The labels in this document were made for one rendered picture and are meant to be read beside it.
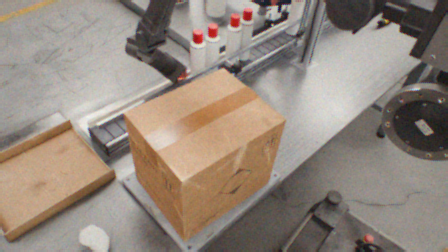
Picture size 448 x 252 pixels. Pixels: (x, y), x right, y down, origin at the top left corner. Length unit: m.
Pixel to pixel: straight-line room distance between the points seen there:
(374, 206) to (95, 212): 1.60
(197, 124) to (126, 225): 0.36
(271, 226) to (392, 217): 0.69
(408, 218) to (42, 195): 1.84
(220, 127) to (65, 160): 0.54
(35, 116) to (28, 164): 0.21
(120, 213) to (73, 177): 0.19
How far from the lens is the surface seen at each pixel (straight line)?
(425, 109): 0.92
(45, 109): 1.35
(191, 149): 0.76
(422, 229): 2.26
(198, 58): 1.20
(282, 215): 2.00
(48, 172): 1.15
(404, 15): 0.62
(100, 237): 0.97
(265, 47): 1.50
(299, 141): 1.20
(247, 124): 0.81
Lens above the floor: 1.70
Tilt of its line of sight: 47 degrees down
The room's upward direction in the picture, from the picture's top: 6 degrees clockwise
